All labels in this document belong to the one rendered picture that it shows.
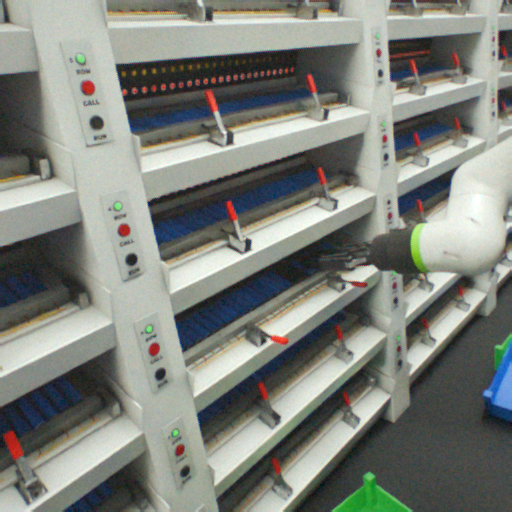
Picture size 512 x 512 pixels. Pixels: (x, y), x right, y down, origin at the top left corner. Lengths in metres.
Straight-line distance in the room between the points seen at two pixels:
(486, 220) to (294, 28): 0.47
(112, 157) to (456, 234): 0.55
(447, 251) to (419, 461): 0.65
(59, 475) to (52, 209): 0.36
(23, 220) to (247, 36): 0.46
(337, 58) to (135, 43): 0.57
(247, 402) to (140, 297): 0.41
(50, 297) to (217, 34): 0.46
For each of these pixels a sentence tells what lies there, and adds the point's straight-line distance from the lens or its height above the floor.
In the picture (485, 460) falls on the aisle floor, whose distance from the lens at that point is 1.38.
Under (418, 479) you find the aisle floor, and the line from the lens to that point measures 1.31.
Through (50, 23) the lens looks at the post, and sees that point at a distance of 0.66.
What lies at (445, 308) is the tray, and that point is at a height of 0.11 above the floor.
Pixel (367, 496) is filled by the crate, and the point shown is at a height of 0.03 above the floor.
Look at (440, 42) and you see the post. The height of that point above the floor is 0.97.
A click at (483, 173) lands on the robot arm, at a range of 0.91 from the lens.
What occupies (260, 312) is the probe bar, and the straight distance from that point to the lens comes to 0.96.
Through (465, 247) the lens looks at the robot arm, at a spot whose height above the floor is 0.63.
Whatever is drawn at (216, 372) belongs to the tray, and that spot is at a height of 0.47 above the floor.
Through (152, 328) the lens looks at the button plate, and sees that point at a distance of 0.73.
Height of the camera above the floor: 0.92
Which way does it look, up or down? 19 degrees down
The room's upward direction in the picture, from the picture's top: 9 degrees counter-clockwise
